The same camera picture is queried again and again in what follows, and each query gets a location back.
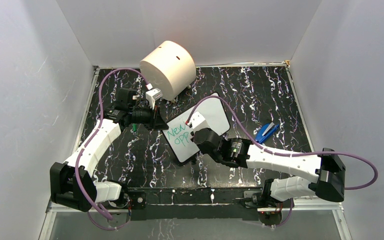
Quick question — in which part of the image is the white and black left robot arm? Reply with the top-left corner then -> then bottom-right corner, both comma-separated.
50,88 -> 169,212

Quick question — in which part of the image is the cream cylindrical container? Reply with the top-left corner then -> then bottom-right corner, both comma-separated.
139,40 -> 196,101

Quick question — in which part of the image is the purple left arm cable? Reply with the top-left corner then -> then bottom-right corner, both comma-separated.
74,68 -> 151,231

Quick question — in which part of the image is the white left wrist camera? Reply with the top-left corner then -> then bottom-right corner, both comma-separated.
145,88 -> 163,109

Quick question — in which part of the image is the blue stapler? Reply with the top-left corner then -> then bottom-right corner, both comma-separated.
255,122 -> 280,144

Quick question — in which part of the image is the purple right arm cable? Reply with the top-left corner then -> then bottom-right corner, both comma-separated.
185,95 -> 379,228

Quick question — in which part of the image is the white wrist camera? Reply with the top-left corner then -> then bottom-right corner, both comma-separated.
185,111 -> 210,134
145,88 -> 163,109

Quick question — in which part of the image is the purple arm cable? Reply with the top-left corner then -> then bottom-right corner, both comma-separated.
185,95 -> 379,228
74,68 -> 151,231

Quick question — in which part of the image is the black framed whiteboard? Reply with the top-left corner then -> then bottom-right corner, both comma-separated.
162,98 -> 231,163

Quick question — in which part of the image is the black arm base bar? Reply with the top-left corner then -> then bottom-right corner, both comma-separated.
109,187 -> 282,225

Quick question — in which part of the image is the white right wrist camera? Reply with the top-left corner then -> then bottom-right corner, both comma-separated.
185,111 -> 210,134

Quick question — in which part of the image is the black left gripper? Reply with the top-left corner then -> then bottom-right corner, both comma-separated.
129,102 -> 169,132

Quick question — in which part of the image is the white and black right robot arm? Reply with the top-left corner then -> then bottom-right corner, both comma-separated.
191,128 -> 346,208

